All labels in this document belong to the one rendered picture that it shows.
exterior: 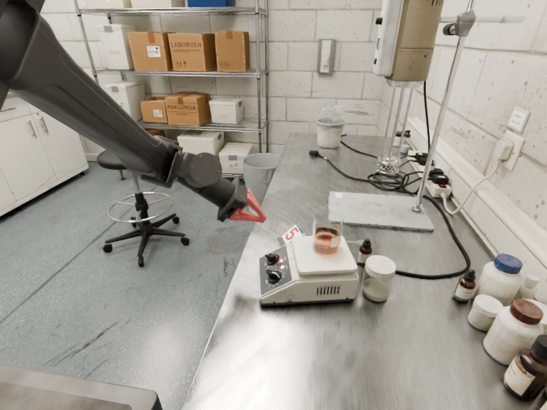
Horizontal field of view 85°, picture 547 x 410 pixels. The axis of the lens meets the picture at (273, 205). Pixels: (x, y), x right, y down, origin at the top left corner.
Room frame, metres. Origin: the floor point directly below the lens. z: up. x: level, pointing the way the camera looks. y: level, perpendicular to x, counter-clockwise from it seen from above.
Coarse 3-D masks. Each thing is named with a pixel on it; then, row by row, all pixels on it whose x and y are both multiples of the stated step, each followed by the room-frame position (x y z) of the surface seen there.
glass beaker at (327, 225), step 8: (328, 208) 0.55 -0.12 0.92; (320, 216) 0.55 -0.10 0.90; (328, 216) 0.55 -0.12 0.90; (336, 216) 0.54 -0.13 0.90; (344, 216) 0.52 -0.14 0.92; (320, 224) 0.50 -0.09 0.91; (328, 224) 0.55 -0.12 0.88; (336, 224) 0.49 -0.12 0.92; (320, 232) 0.50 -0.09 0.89; (328, 232) 0.49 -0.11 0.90; (336, 232) 0.49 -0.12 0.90; (312, 240) 0.52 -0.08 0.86; (320, 240) 0.50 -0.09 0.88; (328, 240) 0.49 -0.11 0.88; (336, 240) 0.49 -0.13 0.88; (320, 248) 0.50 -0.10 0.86; (328, 248) 0.49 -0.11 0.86; (336, 248) 0.50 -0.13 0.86; (328, 256) 0.49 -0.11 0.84
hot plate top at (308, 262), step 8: (296, 240) 0.55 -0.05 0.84; (304, 240) 0.55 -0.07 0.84; (344, 240) 0.55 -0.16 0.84; (296, 248) 0.52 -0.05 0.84; (304, 248) 0.52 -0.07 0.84; (312, 248) 0.52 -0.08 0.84; (344, 248) 0.52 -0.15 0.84; (296, 256) 0.49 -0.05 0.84; (304, 256) 0.49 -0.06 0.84; (312, 256) 0.49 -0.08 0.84; (320, 256) 0.49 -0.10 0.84; (336, 256) 0.49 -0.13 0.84; (344, 256) 0.49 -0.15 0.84; (296, 264) 0.47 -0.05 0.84; (304, 264) 0.47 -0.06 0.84; (312, 264) 0.47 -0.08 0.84; (320, 264) 0.47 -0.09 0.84; (328, 264) 0.47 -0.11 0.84; (336, 264) 0.47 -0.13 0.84; (344, 264) 0.47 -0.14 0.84; (352, 264) 0.47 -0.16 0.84; (304, 272) 0.45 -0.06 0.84; (312, 272) 0.45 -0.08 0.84; (320, 272) 0.45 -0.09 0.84; (328, 272) 0.45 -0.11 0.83; (336, 272) 0.45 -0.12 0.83; (344, 272) 0.45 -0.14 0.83; (352, 272) 0.45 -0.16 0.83
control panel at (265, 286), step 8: (280, 248) 0.56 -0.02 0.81; (264, 256) 0.55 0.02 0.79; (280, 256) 0.53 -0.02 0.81; (264, 264) 0.53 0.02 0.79; (280, 264) 0.50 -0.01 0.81; (288, 264) 0.49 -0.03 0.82; (264, 272) 0.50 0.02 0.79; (288, 272) 0.47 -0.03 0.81; (264, 280) 0.48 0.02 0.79; (280, 280) 0.46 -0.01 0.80; (288, 280) 0.45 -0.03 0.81; (264, 288) 0.46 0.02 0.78; (272, 288) 0.45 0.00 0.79
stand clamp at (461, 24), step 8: (440, 16) 0.82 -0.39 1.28; (448, 16) 0.82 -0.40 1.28; (456, 16) 0.82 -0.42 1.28; (464, 16) 0.80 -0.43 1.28; (472, 16) 0.80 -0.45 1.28; (480, 16) 0.81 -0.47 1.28; (488, 16) 0.80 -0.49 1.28; (496, 16) 0.80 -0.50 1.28; (504, 16) 0.80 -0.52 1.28; (512, 16) 0.79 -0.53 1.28; (520, 16) 0.79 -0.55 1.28; (448, 24) 0.89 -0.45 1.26; (456, 24) 0.82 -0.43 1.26; (464, 24) 0.80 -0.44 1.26; (472, 24) 0.80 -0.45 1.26; (448, 32) 0.88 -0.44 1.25; (456, 32) 0.82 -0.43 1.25; (464, 32) 0.80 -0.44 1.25
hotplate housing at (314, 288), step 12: (288, 252) 0.53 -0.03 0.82; (300, 276) 0.45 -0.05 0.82; (312, 276) 0.45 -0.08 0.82; (324, 276) 0.45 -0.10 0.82; (336, 276) 0.45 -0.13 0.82; (348, 276) 0.45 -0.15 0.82; (276, 288) 0.44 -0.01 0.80; (288, 288) 0.44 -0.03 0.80; (300, 288) 0.44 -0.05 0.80; (312, 288) 0.44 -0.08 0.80; (324, 288) 0.44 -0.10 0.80; (336, 288) 0.44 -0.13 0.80; (348, 288) 0.45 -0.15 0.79; (264, 300) 0.43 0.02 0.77; (276, 300) 0.44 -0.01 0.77; (288, 300) 0.44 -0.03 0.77; (300, 300) 0.44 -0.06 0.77; (312, 300) 0.44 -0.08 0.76; (324, 300) 0.45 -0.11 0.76; (336, 300) 0.45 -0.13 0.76; (348, 300) 0.45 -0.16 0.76
